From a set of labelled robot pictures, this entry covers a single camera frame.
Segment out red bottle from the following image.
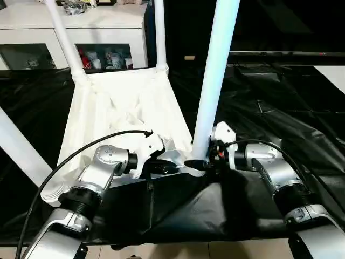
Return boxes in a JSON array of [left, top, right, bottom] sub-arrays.
[[78, 47, 89, 69]]

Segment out white flat board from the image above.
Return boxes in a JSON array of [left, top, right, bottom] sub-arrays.
[[314, 65, 345, 93]]

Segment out small clear glass jar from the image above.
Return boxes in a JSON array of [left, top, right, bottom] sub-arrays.
[[61, 0, 88, 15]]

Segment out white cabinet with glass doors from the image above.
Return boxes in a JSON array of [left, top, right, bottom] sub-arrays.
[[0, 0, 149, 72]]

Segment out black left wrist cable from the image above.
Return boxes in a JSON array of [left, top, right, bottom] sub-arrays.
[[15, 129, 154, 259]]

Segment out dark metal rail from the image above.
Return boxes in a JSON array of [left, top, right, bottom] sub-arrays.
[[229, 51, 345, 60]]

